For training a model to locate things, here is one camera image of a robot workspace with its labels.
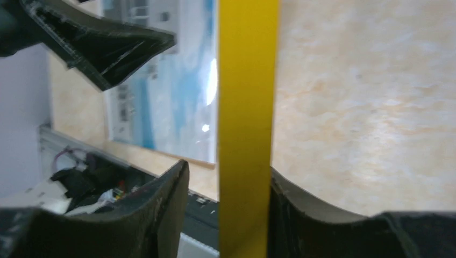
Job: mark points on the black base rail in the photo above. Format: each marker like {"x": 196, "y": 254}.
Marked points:
{"x": 201, "y": 215}

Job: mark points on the yellow wooden picture frame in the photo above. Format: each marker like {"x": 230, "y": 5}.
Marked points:
{"x": 246, "y": 63}

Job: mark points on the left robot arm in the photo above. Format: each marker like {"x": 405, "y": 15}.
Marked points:
{"x": 69, "y": 191}

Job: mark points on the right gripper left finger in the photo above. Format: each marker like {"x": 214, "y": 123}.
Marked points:
{"x": 105, "y": 51}

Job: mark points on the building photo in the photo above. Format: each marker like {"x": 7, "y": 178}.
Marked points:
{"x": 169, "y": 105}

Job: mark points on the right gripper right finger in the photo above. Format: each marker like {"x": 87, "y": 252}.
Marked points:
{"x": 146, "y": 223}

